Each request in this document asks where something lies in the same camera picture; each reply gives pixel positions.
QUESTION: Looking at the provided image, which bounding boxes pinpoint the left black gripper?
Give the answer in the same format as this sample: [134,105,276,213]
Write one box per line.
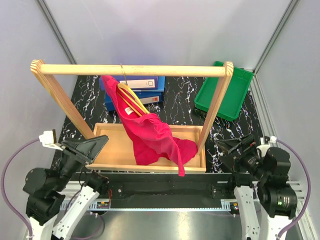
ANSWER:
[53,134,110,191]

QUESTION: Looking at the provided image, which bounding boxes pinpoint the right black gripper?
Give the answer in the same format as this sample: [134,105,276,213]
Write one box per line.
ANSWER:
[215,132,270,180]

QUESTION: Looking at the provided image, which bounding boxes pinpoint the red t shirt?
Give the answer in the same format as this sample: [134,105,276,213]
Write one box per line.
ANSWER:
[101,75,198,177]

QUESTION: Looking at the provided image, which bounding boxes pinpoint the yellow clothes hanger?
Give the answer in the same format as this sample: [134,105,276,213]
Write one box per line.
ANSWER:
[117,63,151,117]

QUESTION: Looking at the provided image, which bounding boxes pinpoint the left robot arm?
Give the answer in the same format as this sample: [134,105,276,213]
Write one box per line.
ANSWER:
[23,130,109,240]

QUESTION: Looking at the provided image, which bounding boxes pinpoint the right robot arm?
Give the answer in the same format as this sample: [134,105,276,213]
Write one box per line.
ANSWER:
[212,134,298,240]

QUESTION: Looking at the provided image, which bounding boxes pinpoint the wooden tray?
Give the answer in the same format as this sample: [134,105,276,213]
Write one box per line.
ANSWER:
[85,123,207,174]

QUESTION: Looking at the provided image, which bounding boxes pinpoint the green plastic bin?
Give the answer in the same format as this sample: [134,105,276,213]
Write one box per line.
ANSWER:
[194,60,254,122]

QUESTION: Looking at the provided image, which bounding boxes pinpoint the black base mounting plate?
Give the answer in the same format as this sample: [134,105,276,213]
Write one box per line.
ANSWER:
[103,172,235,201]

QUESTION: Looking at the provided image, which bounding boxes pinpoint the lower blue binder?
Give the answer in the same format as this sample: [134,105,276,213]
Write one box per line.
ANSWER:
[104,91,163,111]

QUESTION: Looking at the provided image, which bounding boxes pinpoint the blue binder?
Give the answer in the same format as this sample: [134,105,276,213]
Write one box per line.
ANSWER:
[114,76,165,92]
[104,91,163,111]

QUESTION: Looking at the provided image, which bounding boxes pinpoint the upper blue binder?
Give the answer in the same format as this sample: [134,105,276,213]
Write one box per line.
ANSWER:
[114,76,165,92]

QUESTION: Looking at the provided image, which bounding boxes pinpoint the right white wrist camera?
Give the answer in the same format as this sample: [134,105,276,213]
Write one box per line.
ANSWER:
[256,136,277,158]

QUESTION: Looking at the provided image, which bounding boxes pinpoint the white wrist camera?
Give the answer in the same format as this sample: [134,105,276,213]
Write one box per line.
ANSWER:
[256,136,277,158]
[38,129,63,151]

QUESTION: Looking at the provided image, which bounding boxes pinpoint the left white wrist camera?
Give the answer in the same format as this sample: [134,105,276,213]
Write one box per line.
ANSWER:
[38,129,63,151]

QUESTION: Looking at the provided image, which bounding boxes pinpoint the white slotted cable duct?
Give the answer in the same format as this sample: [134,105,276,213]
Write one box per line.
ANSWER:
[59,198,232,212]

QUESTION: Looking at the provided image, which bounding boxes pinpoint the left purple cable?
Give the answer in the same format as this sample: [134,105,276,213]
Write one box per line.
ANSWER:
[0,138,41,240]

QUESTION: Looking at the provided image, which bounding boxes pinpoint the purple cable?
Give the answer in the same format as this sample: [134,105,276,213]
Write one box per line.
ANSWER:
[0,138,41,240]
[275,139,312,240]

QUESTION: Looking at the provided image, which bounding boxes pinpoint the wooden clothes rack frame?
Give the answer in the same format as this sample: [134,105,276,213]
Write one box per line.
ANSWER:
[30,59,234,153]

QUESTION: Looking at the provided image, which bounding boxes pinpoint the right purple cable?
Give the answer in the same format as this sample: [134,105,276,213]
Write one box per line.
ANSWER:
[275,139,312,240]

